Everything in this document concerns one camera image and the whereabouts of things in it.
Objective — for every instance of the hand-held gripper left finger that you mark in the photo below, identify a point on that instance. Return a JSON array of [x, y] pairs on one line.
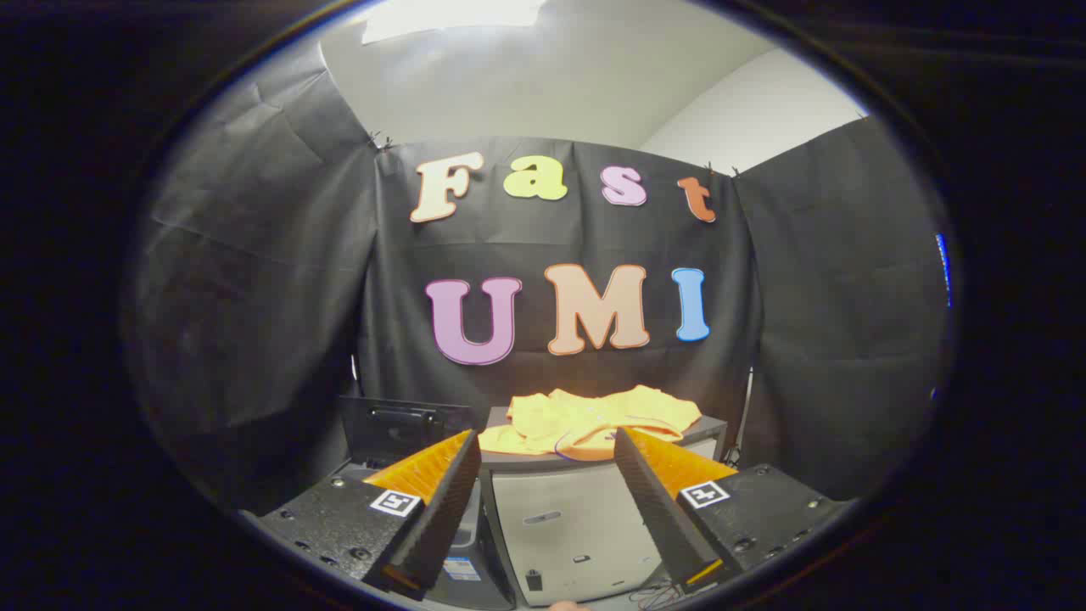
[[441, 518]]

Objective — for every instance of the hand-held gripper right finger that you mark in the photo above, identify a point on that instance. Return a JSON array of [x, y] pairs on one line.
[[657, 518]]

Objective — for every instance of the grey washing machine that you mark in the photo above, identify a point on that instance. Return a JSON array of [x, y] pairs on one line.
[[475, 552]]

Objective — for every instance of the yellow-orange shirt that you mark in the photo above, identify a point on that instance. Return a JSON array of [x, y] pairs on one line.
[[585, 416]]

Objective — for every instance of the grey cabinet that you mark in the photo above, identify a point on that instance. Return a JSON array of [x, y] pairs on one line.
[[577, 518]]

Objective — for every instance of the white stand pole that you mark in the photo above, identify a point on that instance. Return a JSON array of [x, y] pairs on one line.
[[747, 407]]

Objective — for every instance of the black backdrop cloth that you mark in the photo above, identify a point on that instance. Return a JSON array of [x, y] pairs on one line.
[[254, 297]]

